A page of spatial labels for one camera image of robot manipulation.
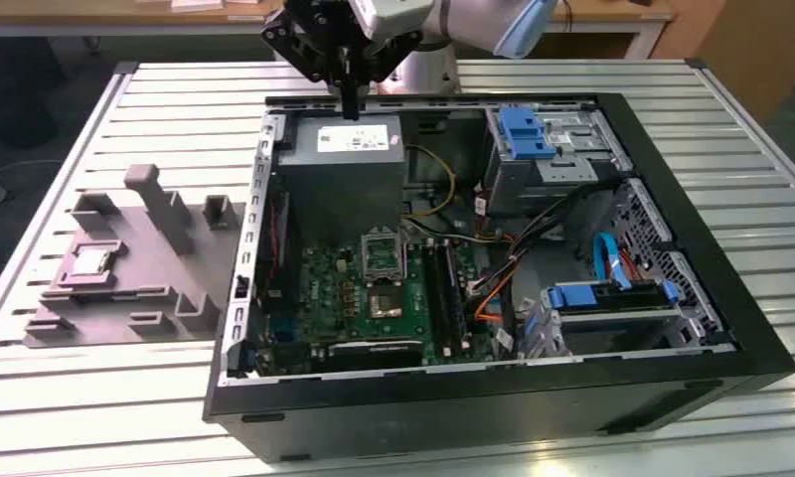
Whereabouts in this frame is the black office chair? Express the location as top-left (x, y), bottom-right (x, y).
top-left (0, 37), bottom-right (67, 150)

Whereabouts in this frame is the green motherboard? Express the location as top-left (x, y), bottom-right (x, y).
top-left (257, 218), bottom-right (504, 372)

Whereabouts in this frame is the orange wire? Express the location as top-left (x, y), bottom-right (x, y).
top-left (473, 285), bottom-right (504, 325)

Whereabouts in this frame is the black graphics card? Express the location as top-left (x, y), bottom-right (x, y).
top-left (325, 339), bottom-right (427, 368)

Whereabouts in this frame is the blue flat wire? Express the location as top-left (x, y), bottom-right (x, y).
top-left (593, 232), bottom-right (636, 292)

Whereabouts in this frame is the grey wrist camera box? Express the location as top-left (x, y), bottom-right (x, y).
top-left (346, 0), bottom-right (433, 42)

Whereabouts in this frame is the metal disk bay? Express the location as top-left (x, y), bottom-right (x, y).
top-left (521, 297), bottom-right (703, 357)

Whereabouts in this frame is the metal drive cage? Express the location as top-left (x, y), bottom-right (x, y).
top-left (484, 106), bottom-right (635, 216)

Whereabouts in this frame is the yellow wire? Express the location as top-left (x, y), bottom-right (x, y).
top-left (401, 144), bottom-right (457, 219)

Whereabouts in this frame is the black PC case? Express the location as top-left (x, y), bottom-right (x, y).
top-left (201, 91), bottom-right (795, 463)

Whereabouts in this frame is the wooden desk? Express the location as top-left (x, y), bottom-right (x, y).
top-left (0, 0), bottom-right (676, 61)

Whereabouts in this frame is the black wire bundle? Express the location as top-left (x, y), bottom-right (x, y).
top-left (505, 179), bottom-right (628, 262)

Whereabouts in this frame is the blue carrier with disk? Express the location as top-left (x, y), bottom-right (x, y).
top-left (547, 279), bottom-right (679, 313)

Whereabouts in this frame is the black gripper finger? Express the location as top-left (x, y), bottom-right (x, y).
top-left (350, 30), bottom-right (423, 120)
top-left (260, 12), bottom-right (353, 120)

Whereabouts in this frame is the long red wire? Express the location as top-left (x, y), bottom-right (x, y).
top-left (269, 198), bottom-right (288, 272)

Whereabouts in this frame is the black RAM slot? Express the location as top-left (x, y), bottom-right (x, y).
top-left (441, 238), bottom-right (473, 349)
top-left (421, 238), bottom-right (453, 357)

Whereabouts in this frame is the grey power supply unit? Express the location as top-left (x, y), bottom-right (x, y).
top-left (274, 116), bottom-right (405, 249)

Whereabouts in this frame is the metal socket cover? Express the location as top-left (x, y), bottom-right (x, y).
top-left (358, 226), bottom-right (409, 285)

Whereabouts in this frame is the wooden cabinet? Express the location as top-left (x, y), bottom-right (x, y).
top-left (652, 0), bottom-right (795, 123)

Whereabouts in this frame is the grey parts rack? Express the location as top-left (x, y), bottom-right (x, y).
top-left (22, 163), bottom-right (250, 349)

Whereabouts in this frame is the silver CPU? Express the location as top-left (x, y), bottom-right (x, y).
top-left (69, 246), bottom-right (118, 276)

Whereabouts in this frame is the CPU socket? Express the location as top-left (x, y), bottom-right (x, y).
top-left (368, 280), bottom-right (407, 319)

